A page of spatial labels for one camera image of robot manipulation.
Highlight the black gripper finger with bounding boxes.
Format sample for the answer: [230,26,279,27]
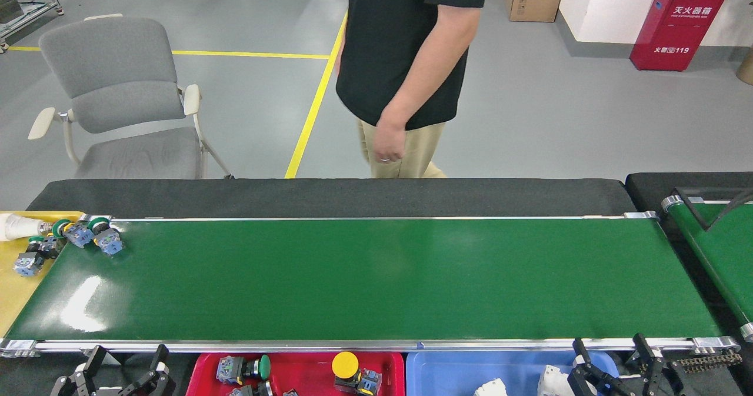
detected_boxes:
[50,344,108,396]
[118,343,177,396]
[625,332,688,396]
[568,337,623,396]

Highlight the small white circuit breaker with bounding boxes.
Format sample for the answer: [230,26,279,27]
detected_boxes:
[537,364,574,396]

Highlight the large white circuit breaker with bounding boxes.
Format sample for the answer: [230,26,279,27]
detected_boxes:
[474,378,508,396]

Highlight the yellow mushroom push button switch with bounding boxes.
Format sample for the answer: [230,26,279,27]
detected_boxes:
[331,351,361,392]

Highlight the yellow plastic tray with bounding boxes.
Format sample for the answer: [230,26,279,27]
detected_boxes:
[0,211,86,338]

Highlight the green feeder conveyor belt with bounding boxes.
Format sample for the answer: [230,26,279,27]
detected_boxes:
[662,195,753,342]

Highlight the blue plastic tray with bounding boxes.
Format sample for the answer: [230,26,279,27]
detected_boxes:
[406,351,618,396]

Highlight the red plastic tray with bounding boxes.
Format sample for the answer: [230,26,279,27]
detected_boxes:
[186,352,405,396]

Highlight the long green conveyor belt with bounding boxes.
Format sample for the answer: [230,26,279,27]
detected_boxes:
[0,209,741,358]

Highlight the person's left hand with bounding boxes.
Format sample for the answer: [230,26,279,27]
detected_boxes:
[372,118,408,164]

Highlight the white light bulb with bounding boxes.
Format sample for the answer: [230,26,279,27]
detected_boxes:
[0,212,55,242]

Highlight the grey padded armchair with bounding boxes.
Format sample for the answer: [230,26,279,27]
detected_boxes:
[28,14,234,180]

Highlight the potted plant tan pot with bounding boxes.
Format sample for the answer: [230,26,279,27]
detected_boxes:
[735,0,753,86]

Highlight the red fire extinguisher cabinet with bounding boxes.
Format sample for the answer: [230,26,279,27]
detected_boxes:
[629,0,732,72]

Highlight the metal wheeled rack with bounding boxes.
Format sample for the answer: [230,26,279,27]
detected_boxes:
[0,0,64,52]

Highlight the person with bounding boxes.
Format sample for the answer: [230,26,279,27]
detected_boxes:
[335,0,492,179]

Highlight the black drive chain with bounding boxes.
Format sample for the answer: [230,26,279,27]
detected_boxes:
[671,349,744,368]

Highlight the black triangular guide frame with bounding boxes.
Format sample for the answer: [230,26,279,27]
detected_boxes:
[672,186,753,232]

